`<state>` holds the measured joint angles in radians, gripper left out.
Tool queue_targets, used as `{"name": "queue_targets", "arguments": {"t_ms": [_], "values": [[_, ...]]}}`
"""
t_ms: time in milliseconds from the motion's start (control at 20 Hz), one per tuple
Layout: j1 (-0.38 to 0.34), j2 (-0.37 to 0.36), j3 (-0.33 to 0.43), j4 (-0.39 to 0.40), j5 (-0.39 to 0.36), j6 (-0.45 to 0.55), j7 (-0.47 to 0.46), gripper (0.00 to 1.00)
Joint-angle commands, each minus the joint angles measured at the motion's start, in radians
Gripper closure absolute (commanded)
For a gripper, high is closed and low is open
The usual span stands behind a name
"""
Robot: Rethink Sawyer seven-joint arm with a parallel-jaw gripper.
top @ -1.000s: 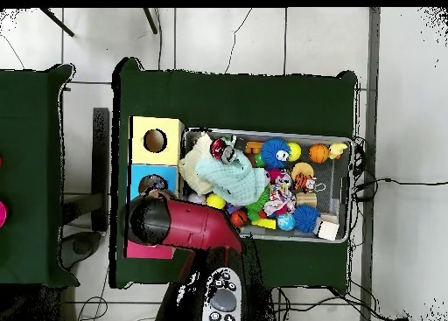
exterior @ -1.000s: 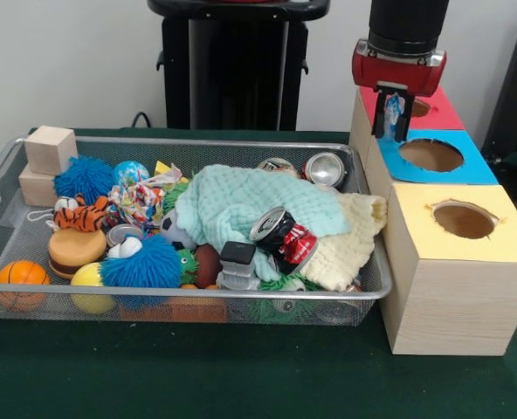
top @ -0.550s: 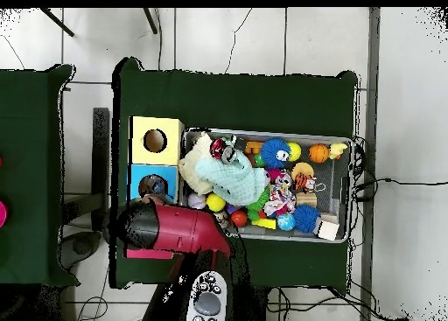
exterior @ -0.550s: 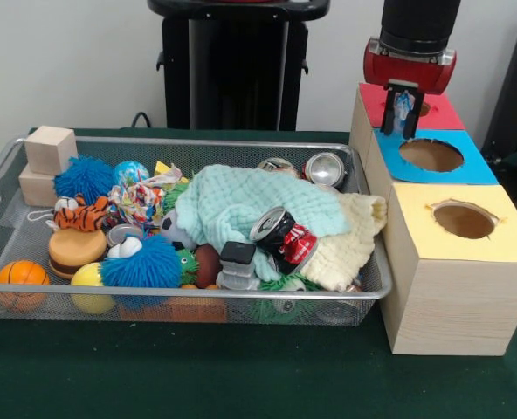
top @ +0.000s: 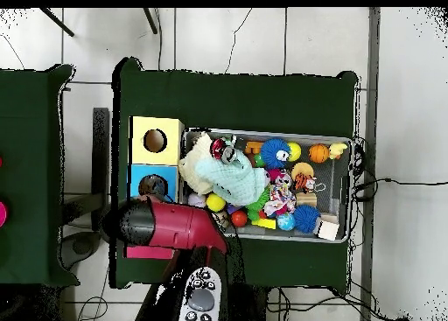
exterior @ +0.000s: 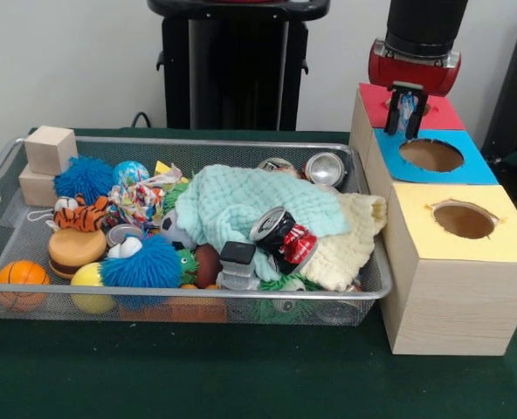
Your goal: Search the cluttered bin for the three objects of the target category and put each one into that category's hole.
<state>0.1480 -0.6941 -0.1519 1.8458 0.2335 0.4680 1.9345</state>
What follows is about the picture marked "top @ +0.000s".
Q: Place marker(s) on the clear crinkled plastic packet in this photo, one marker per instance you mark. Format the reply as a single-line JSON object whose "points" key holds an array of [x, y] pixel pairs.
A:
{"points": [[153, 185]]}

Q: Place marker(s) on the orange toy basketball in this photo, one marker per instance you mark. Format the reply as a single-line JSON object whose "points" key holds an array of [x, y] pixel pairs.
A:
{"points": [[319, 153]]}

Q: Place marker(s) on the blue spiky ball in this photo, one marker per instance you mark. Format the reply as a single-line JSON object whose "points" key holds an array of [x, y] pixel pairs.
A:
{"points": [[306, 219]]}

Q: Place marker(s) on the black tripod leg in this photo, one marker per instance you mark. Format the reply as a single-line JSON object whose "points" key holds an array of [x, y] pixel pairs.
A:
{"points": [[57, 22], [150, 20]]}

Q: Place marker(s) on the yellow foam bone toy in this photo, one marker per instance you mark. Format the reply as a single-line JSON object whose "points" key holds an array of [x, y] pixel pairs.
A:
{"points": [[337, 149]]}

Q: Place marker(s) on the wooden box with three holes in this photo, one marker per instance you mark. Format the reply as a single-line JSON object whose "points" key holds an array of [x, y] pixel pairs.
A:
{"points": [[168, 153]]}

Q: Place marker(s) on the dark green tablecloth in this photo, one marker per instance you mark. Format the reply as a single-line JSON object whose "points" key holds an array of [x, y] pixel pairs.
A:
{"points": [[227, 100]]}

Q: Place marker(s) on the toy hamburger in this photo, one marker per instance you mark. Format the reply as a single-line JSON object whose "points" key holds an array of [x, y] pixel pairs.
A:
{"points": [[302, 167]]}

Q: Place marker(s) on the cream yellow waffle cloth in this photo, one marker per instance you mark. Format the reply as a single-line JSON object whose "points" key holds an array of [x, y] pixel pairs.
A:
{"points": [[190, 170]]}

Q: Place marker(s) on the yellow smooth ball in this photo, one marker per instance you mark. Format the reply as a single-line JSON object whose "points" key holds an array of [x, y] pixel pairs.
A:
{"points": [[295, 151]]}

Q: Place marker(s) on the plain wooden cube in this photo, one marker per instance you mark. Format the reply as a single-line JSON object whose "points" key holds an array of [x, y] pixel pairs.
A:
{"points": [[327, 230]]}

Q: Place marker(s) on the blue fuzzy monster toy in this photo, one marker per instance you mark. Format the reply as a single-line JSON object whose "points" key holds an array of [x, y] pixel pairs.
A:
{"points": [[274, 153]]}

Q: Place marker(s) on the crushed red drink can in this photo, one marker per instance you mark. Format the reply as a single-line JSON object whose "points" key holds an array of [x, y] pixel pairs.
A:
{"points": [[224, 150]]}

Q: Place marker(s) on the mint green waffle cloth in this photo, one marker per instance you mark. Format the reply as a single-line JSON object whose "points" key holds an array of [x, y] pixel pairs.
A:
{"points": [[238, 181]]}

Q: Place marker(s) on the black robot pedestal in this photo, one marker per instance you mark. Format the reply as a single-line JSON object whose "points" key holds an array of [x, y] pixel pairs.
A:
{"points": [[250, 305]]}

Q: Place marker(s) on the dark green side table cloth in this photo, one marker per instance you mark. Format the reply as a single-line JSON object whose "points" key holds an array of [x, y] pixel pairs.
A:
{"points": [[31, 125]]}

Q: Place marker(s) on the grey round stand base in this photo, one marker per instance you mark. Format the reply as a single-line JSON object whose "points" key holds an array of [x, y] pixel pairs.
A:
{"points": [[82, 247]]}

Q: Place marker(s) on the pink plastic cup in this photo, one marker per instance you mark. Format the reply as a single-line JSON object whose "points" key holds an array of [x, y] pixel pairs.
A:
{"points": [[1, 214]]}

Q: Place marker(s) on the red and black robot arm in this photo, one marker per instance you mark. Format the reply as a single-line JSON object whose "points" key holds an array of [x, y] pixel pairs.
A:
{"points": [[182, 226]]}

